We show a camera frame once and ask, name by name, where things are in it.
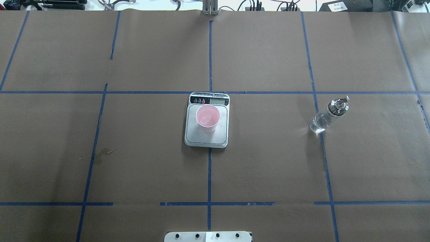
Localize pink plastic cup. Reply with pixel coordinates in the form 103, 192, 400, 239
195, 105, 221, 133

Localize clear glass sauce bottle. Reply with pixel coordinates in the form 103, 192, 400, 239
309, 95, 350, 134

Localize silver digital kitchen scale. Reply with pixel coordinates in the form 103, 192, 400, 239
184, 92, 230, 148

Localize black box with label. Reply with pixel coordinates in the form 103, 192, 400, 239
318, 0, 373, 12

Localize aluminium frame post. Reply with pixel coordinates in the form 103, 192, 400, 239
202, 0, 219, 16

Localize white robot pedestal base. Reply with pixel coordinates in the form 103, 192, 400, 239
164, 231, 253, 242

